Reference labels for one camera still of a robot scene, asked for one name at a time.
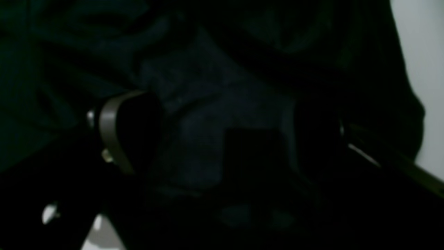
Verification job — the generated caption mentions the black T-shirt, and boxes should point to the black T-shirt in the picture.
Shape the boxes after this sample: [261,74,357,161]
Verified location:
[1,0,425,250]

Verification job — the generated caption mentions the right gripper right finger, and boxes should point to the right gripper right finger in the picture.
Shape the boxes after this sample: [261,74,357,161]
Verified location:
[293,101,443,198]

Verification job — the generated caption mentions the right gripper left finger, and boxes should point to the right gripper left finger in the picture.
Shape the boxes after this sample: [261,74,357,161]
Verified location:
[87,91,163,175]

